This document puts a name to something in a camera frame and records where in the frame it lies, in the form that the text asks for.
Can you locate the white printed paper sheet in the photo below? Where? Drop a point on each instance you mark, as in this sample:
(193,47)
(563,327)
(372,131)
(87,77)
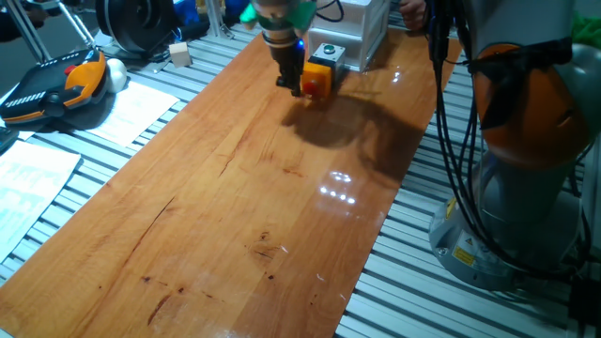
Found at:
(28,188)
(134,112)

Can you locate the white round ball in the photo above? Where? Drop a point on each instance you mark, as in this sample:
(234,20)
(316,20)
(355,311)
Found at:
(116,75)

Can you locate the black and orange teach pendant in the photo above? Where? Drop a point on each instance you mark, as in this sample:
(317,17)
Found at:
(51,87)

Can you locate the small wooden cube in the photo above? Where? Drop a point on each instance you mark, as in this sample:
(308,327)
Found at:
(180,54)

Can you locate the black computer keyboard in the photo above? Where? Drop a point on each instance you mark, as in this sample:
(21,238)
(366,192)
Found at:
(7,140)

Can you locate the grey box with green button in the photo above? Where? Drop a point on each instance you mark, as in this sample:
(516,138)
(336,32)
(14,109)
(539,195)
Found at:
(328,54)

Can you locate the blue cloth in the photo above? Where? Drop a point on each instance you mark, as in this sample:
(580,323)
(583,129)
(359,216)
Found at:
(187,11)

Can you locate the bare person hand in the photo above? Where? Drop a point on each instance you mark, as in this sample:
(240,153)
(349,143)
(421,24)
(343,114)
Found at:
(413,14)

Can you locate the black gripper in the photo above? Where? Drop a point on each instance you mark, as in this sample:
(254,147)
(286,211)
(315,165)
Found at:
(290,58)

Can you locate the yellow box with red button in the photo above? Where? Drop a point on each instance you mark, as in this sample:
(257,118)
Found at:
(317,80)

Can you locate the brown wooden board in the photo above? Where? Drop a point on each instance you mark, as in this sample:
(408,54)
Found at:
(225,206)

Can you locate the aluminium profile post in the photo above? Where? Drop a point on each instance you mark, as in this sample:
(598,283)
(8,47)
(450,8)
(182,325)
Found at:
(28,30)

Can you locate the white plastic drawer cabinet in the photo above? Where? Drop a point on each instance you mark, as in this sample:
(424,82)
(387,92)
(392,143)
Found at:
(352,23)

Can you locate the black filament spool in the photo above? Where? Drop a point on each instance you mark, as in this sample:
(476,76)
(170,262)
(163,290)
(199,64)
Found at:
(136,23)

